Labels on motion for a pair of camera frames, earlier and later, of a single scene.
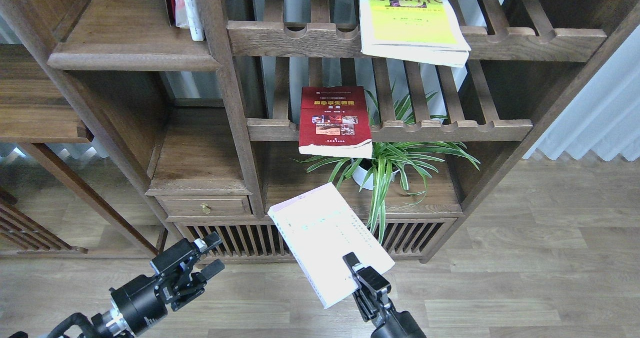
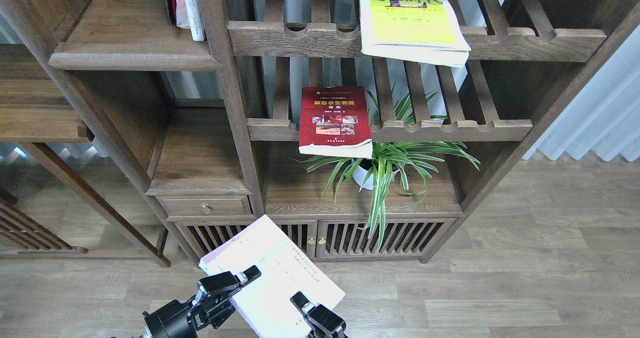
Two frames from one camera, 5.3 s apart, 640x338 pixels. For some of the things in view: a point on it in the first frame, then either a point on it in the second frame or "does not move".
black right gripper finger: (369, 277) → (320, 321)
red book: (334, 121) does not move
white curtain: (604, 118) does not move
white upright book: (186, 15) does not move
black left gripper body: (137, 304) → (170, 321)
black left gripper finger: (170, 263) → (218, 284)
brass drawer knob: (205, 208) does not move
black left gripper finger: (198, 281) → (219, 313)
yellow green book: (410, 20) does not move
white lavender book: (321, 226) → (285, 270)
